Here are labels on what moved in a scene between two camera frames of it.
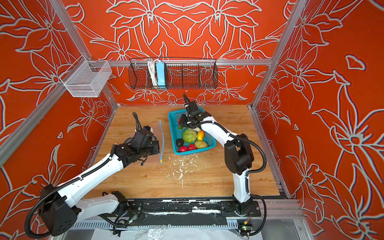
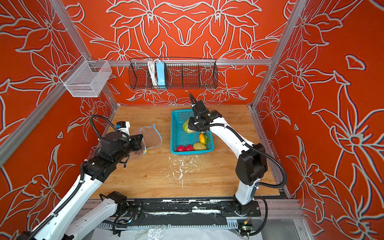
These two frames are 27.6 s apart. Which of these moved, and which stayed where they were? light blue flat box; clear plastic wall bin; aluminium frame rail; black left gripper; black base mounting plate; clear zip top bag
Moved: black left gripper; clear zip top bag
Stayed: aluminium frame rail; clear plastic wall bin; black base mounting plate; light blue flat box
